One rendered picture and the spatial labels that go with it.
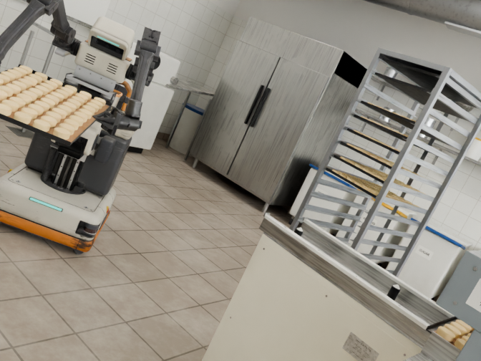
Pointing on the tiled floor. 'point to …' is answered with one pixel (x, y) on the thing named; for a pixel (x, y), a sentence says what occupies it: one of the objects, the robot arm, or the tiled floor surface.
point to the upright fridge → (275, 111)
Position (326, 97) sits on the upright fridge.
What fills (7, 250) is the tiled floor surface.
